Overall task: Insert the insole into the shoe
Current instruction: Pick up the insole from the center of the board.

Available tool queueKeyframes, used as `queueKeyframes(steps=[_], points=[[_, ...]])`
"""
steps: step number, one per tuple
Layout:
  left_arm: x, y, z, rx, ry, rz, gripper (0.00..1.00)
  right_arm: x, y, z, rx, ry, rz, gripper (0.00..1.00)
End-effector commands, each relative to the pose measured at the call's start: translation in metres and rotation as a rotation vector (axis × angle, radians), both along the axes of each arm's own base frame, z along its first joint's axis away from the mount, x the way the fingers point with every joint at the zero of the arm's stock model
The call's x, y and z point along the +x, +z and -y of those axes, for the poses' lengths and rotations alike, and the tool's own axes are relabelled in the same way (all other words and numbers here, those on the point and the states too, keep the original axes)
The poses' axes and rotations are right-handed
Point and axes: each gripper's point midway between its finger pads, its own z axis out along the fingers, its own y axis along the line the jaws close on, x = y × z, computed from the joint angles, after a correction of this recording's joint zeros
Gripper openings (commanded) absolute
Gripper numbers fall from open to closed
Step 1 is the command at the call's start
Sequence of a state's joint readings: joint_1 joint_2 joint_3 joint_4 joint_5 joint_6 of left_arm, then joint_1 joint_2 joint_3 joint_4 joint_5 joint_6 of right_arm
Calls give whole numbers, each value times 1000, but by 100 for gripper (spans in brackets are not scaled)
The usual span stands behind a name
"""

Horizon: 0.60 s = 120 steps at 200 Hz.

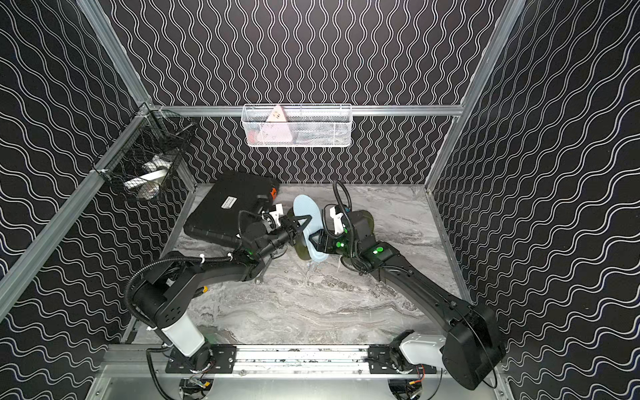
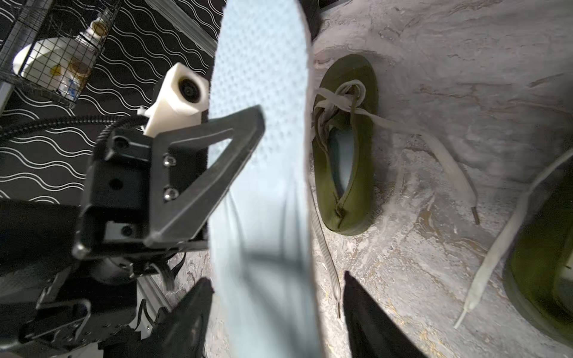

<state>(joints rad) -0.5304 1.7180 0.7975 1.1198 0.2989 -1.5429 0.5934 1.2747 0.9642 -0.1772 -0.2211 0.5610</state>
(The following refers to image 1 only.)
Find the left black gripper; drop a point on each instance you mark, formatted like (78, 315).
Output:
(288, 232)

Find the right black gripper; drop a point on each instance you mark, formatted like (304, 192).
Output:
(325, 237)

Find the olive green shoe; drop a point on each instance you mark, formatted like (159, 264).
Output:
(300, 247)
(363, 223)

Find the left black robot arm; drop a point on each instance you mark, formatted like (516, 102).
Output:
(159, 293)

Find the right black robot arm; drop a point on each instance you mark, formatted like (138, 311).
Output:
(472, 345)

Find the silver wrench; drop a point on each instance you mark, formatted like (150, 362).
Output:
(260, 278)

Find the black tool case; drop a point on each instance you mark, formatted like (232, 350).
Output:
(215, 219)

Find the pink triangle card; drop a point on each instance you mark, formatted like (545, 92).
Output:
(275, 130)

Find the white items in black basket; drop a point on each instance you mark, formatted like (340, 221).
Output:
(147, 185)

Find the white wire basket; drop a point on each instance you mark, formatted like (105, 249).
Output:
(313, 125)

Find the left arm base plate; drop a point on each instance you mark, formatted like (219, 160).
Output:
(218, 358)

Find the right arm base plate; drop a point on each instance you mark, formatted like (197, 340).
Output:
(384, 359)

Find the black wire basket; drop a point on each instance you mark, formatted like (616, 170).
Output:
(163, 133)

